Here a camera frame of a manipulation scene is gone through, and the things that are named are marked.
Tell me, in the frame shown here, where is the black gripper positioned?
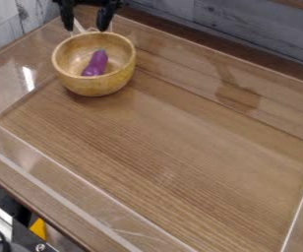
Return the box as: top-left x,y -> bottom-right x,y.
51,0 -> 123,32

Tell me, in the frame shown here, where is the purple toy eggplant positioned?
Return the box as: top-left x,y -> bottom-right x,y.
82,49 -> 108,77

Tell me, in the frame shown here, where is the brown wooden bowl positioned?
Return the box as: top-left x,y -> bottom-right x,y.
51,31 -> 137,96

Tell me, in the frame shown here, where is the yellow black equipment base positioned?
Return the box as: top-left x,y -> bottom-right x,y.
8,213 -> 72,252

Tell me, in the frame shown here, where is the clear acrylic tray wall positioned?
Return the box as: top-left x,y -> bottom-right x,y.
0,14 -> 303,252

